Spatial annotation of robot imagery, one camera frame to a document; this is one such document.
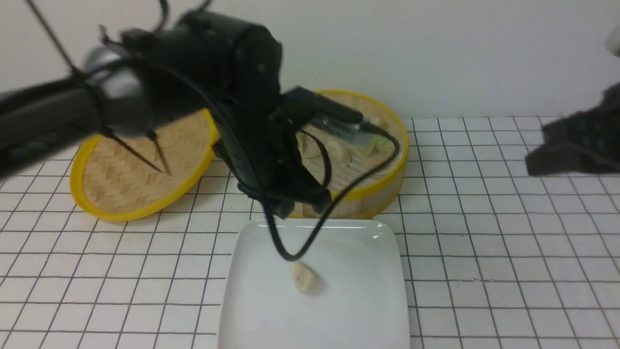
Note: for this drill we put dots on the yellow rimmed bamboo steamer basket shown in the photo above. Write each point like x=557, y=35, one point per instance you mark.
x=374, y=194

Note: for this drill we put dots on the white dumpling centre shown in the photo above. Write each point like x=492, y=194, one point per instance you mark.
x=339, y=153

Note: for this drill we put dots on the white square ceramic plate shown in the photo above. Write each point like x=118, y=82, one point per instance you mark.
x=359, y=300

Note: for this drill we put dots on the white steamed dumpling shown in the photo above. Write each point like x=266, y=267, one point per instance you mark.
x=304, y=278

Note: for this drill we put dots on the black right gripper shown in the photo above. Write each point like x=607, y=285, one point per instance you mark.
x=583, y=142

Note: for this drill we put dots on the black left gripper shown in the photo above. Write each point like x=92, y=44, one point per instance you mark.
x=260, y=147

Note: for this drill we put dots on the yellow rimmed woven bamboo lid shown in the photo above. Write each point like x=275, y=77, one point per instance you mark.
x=113, y=185

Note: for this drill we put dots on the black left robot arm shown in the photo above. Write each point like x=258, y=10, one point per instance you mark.
x=148, y=80

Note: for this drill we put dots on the green dumpling right outer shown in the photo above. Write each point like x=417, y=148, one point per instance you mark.
x=383, y=145

